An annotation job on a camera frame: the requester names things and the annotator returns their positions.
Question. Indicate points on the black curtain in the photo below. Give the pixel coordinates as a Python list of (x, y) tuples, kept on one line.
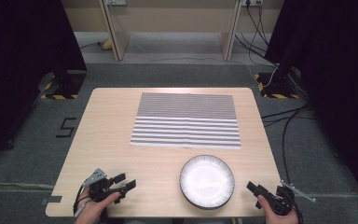
[(18, 62), (338, 77)]

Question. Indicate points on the wall socket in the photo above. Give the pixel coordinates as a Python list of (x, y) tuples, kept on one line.
[(251, 2), (115, 2)]

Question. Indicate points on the grey tape strip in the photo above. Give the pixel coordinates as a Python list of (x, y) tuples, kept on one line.
[(51, 200)]

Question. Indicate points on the yellow floor object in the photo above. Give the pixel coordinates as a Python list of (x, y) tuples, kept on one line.
[(107, 45)]

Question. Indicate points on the large white dark-rimmed bowl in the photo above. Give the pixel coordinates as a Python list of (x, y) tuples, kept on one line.
[(207, 207)]

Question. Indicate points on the light wooden panel leg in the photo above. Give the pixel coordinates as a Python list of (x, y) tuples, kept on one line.
[(230, 40), (118, 40)]

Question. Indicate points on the grey striped placemat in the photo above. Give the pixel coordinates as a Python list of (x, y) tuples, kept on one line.
[(167, 124)]

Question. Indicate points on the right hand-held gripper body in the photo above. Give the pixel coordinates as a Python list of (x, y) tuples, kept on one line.
[(281, 202)]

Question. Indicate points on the person's left hand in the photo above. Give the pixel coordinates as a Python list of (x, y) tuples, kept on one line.
[(90, 211)]

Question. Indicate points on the person's right hand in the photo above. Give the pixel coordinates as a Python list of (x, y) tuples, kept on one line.
[(276, 217)]

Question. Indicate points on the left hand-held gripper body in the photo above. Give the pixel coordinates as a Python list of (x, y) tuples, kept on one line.
[(98, 186)]

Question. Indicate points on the stand base with hazard tape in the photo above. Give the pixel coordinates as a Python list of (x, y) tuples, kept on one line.
[(279, 90), (71, 87)]

